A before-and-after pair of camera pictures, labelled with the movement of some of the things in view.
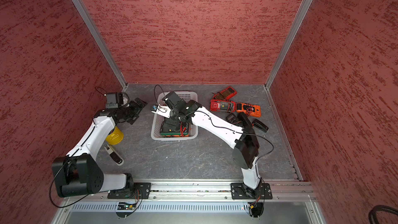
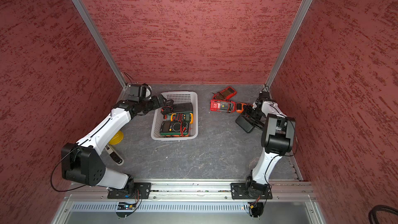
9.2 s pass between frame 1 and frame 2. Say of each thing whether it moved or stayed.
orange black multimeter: stayed
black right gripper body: moved
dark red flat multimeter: stayed
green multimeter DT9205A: stayed
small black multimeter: moved
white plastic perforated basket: stayed
